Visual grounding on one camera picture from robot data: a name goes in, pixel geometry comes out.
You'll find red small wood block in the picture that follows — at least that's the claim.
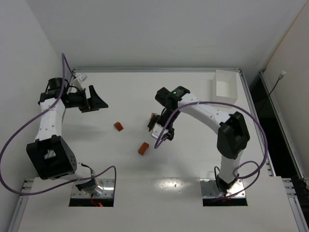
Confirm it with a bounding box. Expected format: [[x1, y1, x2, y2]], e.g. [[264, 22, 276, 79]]
[[138, 142, 149, 155]]

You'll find red arch wood block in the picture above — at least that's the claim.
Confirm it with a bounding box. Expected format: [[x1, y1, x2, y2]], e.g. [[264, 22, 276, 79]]
[[114, 122, 124, 131]]

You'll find white perforated box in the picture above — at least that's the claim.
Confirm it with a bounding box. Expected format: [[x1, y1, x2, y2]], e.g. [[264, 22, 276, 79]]
[[212, 70, 238, 104]]

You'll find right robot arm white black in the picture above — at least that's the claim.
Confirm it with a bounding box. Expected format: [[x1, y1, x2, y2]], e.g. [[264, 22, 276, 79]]
[[147, 86, 250, 193]]

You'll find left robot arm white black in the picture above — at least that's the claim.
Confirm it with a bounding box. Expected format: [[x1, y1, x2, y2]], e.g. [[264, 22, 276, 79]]
[[26, 78, 109, 194]]

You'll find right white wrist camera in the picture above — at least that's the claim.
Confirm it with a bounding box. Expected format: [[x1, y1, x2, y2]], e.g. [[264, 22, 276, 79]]
[[151, 124, 168, 139]]

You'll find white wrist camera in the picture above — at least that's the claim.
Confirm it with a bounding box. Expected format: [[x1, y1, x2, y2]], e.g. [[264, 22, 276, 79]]
[[72, 73, 87, 90], [151, 124, 168, 139]]

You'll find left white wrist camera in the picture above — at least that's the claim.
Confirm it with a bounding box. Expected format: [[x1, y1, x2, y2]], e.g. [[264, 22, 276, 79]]
[[72, 73, 87, 90]]

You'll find aluminium table frame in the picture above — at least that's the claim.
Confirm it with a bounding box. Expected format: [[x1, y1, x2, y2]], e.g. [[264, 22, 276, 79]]
[[14, 69, 308, 232]]

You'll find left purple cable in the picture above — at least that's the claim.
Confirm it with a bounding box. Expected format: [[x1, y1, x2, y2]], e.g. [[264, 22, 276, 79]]
[[0, 53, 117, 196]]

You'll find purple cable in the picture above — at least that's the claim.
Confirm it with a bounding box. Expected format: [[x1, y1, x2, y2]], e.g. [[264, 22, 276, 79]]
[[0, 53, 117, 196], [154, 101, 268, 202]]

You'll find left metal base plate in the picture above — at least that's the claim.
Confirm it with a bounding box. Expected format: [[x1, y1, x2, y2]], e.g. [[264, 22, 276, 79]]
[[70, 178, 114, 200]]

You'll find metal base plate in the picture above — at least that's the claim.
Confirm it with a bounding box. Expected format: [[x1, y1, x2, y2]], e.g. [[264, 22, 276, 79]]
[[200, 178, 246, 200], [70, 178, 114, 200]]

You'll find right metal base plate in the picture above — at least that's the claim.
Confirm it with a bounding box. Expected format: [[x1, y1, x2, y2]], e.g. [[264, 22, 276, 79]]
[[200, 178, 246, 200]]

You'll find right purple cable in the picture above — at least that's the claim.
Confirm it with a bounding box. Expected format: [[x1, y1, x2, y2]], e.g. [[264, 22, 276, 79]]
[[154, 101, 268, 202]]

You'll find black wall cable white plug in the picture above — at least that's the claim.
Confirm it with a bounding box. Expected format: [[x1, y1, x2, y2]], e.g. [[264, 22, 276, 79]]
[[257, 71, 286, 115]]

